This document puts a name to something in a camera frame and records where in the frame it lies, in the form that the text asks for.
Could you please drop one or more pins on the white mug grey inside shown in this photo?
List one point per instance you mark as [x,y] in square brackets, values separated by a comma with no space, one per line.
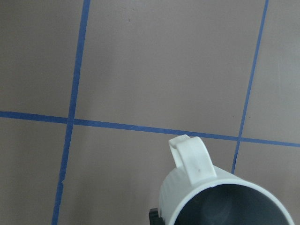
[196,192]

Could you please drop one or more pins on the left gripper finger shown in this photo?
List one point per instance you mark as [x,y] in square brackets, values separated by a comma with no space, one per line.
[154,217]

